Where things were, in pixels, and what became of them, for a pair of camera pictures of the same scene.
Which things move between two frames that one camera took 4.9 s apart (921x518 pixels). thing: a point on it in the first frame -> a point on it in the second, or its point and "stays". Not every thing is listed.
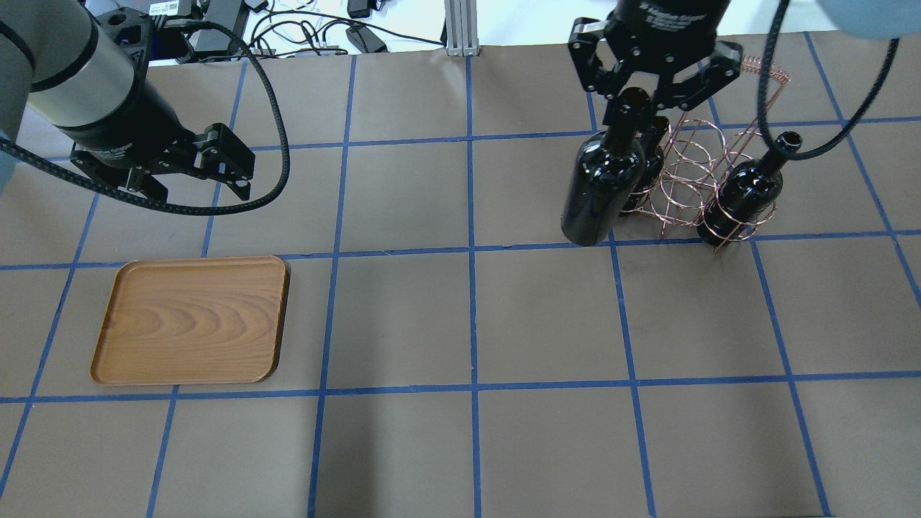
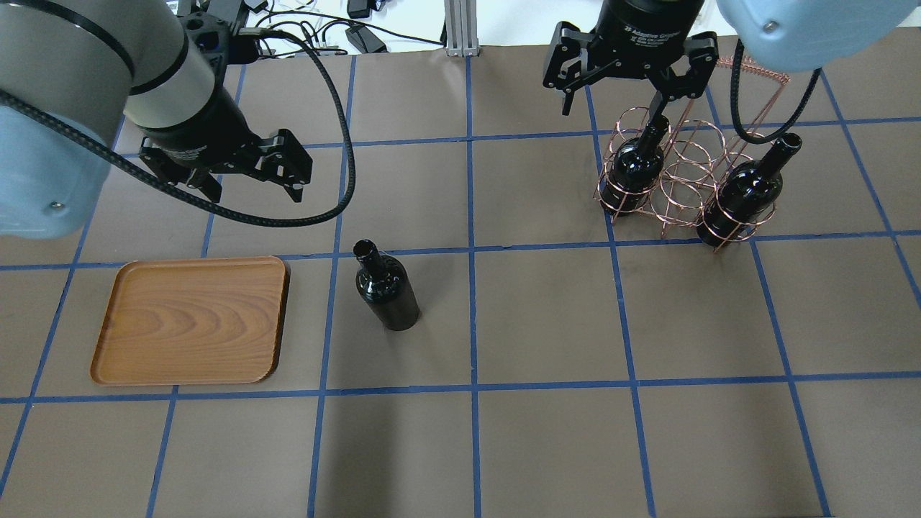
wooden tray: (210, 320) stays
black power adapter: (365, 41) stays
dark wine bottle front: (606, 178) -> (384, 285)
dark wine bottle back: (747, 193) stays
